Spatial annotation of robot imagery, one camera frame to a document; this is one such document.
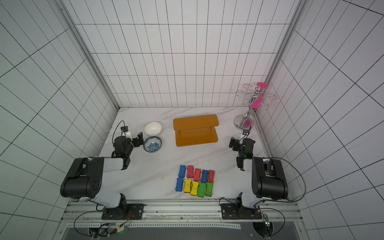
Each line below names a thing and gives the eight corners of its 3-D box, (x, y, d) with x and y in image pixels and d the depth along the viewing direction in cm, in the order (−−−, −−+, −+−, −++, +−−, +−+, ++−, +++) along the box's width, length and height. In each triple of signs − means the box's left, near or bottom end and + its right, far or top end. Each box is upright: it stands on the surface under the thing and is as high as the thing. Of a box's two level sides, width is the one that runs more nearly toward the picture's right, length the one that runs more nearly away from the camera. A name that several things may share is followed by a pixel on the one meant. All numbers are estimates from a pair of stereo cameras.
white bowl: (145, 135, 104) (143, 131, 100) (148, 125, 110) (146, 121, 106) (160, 135, 104) (159, 131, 100) (162, 125, 110) (161, 121, 106)
